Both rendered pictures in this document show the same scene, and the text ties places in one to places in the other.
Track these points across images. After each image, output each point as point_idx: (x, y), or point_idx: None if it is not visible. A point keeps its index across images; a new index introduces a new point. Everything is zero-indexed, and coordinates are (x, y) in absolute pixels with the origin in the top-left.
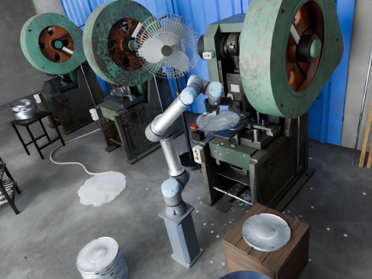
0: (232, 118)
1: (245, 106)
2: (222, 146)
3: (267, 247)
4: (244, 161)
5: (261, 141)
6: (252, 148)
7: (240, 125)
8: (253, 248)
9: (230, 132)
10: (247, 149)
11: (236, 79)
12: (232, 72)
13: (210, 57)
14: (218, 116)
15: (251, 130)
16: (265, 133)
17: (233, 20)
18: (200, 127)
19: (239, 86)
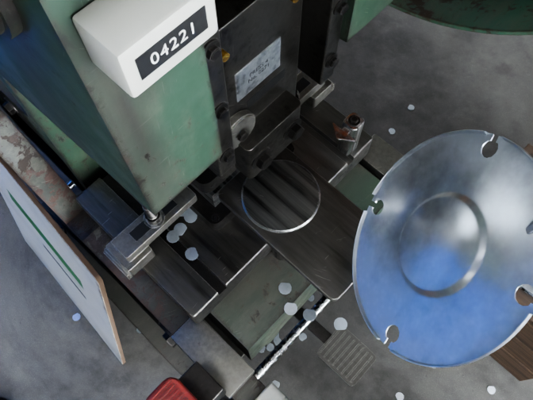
0: (444, 167)
1: (295, 94)
2: (306, 287)
3: None
4: None
5: (363, 132)
6: (351, 179)
7: (294, 173)
8: None
9: (335, 223)
10: (352, 194)
11: (266, 22)
12: (219, 6)
13: (210, 29)
14: (488, 221)
15: (352, 140)
16: (315, 105)
17: None
18: (410, 355)
19: (284, 36)
